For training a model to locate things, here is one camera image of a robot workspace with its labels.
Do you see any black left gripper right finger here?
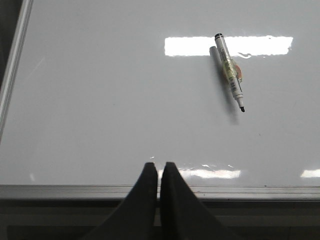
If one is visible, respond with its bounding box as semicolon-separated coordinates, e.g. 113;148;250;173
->
160;162;241;240

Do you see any white black-tipped whiteboard marker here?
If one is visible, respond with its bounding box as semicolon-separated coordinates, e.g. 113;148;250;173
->
214;33;245;113

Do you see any white whiteboard with aluminium frame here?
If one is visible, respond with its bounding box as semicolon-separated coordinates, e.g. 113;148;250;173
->
0;0;320;201

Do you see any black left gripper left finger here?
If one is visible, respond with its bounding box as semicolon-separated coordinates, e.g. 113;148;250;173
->
81;162;158;240

